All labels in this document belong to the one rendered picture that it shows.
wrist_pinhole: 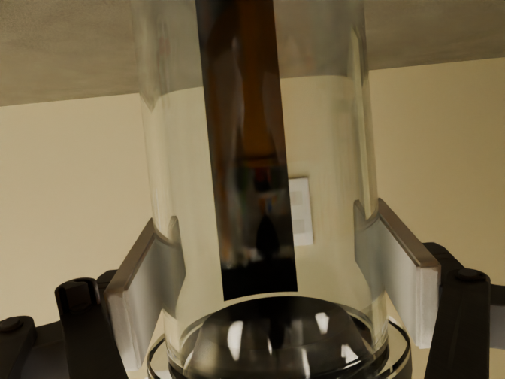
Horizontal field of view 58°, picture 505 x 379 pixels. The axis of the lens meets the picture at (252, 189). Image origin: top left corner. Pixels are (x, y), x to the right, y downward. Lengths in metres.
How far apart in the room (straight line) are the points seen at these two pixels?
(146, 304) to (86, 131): 0.67
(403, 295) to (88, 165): 0.71
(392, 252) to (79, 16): 0.34
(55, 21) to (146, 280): 0.31
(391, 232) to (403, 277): 0.02
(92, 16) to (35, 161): 0.47
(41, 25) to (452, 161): 0.65
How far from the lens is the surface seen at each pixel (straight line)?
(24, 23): 0.46
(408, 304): 0.16
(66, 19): 0.44
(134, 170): 0.80
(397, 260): 0.17
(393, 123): 0.81
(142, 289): 0.17
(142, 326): 0.17
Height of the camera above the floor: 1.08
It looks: 2 degrees up
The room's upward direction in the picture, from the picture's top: 175 degrees clockwise
